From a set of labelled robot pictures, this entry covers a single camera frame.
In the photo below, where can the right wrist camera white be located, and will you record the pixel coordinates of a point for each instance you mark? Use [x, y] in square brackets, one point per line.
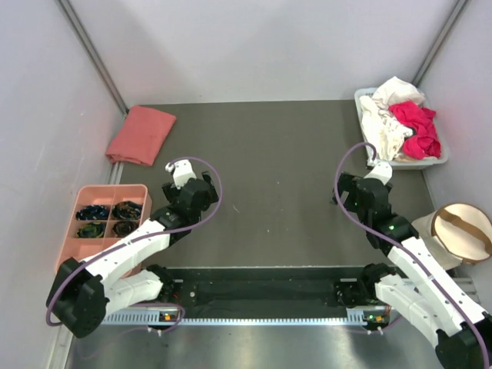
[382, 171]

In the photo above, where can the magenta pink t shirt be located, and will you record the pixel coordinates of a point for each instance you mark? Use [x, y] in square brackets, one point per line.
[424, 142]

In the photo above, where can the folded salmon pink t shirt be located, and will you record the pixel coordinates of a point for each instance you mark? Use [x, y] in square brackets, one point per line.
[141, 136]

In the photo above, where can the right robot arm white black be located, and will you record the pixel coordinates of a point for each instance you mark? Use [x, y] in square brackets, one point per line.
[423, 293]

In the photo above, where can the white t shirt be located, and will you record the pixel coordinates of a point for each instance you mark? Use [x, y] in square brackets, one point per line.
[382, 129]

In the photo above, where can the pink compartment organizer tray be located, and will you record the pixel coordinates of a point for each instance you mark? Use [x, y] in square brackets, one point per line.
[108, 195]

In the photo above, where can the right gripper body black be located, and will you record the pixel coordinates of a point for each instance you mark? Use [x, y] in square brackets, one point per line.
[347, 184]

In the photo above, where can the beige canvas round bag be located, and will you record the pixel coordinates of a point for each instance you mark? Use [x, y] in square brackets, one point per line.
[456, 234]

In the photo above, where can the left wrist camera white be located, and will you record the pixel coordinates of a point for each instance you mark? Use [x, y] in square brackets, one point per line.
[181, 171]

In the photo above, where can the cream t shirt in basket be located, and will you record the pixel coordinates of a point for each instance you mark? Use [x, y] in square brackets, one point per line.
[396, 91]

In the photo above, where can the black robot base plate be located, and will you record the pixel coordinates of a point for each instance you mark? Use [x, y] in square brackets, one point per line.
[262, 293]

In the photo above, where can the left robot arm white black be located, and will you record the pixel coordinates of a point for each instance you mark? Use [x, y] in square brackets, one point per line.
[85, 292]

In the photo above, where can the grey plastic laundry basket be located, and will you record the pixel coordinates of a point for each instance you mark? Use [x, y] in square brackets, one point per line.
[407, 164]

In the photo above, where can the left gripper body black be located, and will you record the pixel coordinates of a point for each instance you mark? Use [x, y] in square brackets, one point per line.
[171, 192]

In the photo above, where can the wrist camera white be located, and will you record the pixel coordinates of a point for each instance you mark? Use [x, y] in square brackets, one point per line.
[181, 171]
[382, 171]

